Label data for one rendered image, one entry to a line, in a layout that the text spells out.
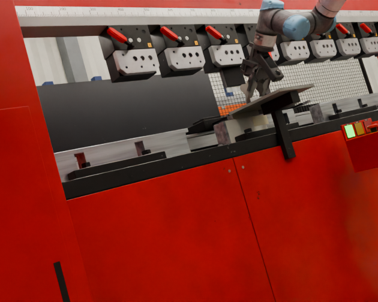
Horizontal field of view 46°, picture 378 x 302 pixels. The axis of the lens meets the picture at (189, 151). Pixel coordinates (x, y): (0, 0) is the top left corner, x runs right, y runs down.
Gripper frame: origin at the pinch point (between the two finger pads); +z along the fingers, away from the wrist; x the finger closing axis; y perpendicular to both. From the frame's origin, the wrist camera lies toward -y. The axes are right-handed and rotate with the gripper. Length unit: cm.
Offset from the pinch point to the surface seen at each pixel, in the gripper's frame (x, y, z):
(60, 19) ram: 64, 26, -23
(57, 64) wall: -121, 456, 146
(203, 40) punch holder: 8.8, 23.7, -15.8
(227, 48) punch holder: 1.5, 18.1, -14.2
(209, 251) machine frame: 43, -33, 29
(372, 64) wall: -717, 340, 148
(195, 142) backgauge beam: 7.5, 20.0, 25.7
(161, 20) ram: 27.4, 26.0, -22.7
